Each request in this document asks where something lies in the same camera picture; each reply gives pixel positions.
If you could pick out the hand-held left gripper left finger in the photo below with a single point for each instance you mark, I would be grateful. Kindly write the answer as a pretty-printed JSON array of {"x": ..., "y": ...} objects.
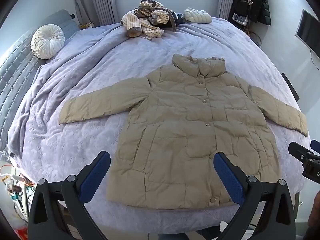
[{"x": 93, "y": 177}]

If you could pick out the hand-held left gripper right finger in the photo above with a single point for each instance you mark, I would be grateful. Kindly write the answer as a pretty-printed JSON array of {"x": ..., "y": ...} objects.
[{"x": 228, "y": 177}]

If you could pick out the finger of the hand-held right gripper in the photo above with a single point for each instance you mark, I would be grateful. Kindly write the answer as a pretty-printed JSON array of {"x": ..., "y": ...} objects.
[
  {"x": 298, "y": 152},
  {"x": 316, "y": 146}
]

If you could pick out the beige puffer jacket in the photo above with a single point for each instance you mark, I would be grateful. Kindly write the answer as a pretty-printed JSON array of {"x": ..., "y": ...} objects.
[{"x": 187, "y": 130}]

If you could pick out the orange bag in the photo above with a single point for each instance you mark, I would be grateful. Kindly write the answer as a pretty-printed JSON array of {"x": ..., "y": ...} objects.
[{"x": 20, "y": 232}]

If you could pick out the lavender plush blanket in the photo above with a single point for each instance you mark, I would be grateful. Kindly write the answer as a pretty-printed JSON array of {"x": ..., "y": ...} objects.
[{"x": 87, "y": 80}]

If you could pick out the grey quilted headboard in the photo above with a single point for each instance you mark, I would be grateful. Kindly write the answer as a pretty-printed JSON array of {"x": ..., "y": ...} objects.
[{"x": 15, "y": 75}]

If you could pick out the round white pleated pillow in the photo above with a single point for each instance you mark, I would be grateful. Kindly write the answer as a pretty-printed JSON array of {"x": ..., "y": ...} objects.
[{"x": 47, "y": 41}]

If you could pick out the printed black white bag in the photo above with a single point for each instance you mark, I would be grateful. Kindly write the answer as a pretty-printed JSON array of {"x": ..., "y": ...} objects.
[{"x": 240, "y": 19}]

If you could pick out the dark green hanging puffer coat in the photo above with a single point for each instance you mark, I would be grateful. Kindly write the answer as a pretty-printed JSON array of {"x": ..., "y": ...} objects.
[{"x": 262, "y": 5}]

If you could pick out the nightstand with yellow items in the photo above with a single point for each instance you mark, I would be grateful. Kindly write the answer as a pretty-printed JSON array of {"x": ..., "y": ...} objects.
[{"x": 86, "y": 25}]

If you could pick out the cream folded quilted jacket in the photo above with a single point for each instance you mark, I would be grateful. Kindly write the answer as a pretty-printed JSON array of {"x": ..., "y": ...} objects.
[{"x": 197, "y": 15}]

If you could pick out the dark garment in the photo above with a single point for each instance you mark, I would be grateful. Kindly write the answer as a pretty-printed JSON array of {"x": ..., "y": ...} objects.
[{"x": 178, "y": 20}]

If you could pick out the wall mounted television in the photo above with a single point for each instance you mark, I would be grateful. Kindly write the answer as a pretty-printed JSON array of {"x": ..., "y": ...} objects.
[{"x": 308, "y": 33}]

